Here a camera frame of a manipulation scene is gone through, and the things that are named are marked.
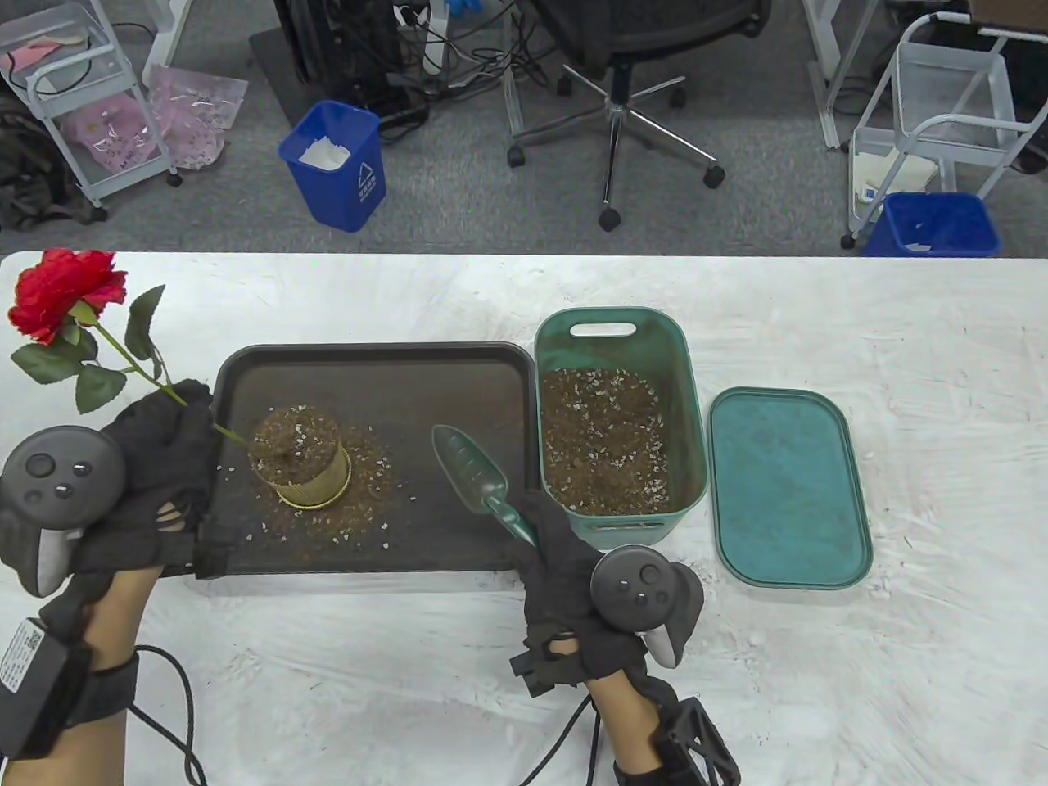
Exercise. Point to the black backpack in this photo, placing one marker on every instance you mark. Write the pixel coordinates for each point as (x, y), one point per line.
(24, 180)

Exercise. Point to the gold flower pot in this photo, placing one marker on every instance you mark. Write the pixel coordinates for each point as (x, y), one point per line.
(319, 487)

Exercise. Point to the grey handheld controller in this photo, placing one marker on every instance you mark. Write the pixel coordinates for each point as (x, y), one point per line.
(639, 585)
(57, 475)

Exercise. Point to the red artificial rose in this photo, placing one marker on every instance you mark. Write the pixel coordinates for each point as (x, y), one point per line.
(61, 286)

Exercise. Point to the pink paper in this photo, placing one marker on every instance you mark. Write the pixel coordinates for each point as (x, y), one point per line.
(29, 56)

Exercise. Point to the person's left forearm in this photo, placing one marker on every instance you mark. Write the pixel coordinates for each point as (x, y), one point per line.
(82, 679)

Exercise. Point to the brown cardboard box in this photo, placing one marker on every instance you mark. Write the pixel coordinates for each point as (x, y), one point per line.
(1011, 12)

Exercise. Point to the green plastic bin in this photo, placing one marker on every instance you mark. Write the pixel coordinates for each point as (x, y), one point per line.
(688, 368)

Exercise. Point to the black floor mat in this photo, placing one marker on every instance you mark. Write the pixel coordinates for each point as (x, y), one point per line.
(278, 74)

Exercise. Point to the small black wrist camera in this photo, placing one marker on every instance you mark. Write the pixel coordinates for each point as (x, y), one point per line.
(214, 553)
(544, 667)

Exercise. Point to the person's left hand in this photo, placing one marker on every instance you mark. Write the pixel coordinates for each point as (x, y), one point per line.
(155, 458)

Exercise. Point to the black lattice wrist mount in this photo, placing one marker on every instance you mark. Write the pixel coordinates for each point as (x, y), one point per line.
(696, 745)

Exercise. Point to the green plastic trowel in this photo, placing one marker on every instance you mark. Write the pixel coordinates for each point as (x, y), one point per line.
(471, 467)

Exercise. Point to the black box with white label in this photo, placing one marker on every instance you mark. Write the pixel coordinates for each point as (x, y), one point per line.
(33, 679)

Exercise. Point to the dark brown tray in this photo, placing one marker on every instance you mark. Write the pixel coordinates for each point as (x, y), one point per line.
(458, 385)

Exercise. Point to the person's right hand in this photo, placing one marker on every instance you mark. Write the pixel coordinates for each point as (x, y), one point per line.
(557, 573)

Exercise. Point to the black computer tower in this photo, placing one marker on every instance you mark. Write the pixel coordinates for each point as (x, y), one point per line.
(344, 41)

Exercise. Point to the brown potting mix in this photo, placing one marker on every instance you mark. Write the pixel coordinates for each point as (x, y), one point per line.
(602, 442)

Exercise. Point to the pink plastic bag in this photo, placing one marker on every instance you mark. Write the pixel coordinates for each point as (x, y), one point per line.
(106, 131)
(196, 115)

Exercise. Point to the black office chair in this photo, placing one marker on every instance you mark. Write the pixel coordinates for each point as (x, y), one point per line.
(622, 33)

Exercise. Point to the white desk leg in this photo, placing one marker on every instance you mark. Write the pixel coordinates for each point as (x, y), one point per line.
(827, 74)
(168, 33)

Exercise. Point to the green bin lid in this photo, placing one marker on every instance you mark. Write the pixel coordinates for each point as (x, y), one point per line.
(786, 491)

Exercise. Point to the blue trash bin white symbol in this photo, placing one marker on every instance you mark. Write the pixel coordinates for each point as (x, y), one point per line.
(344, 196)

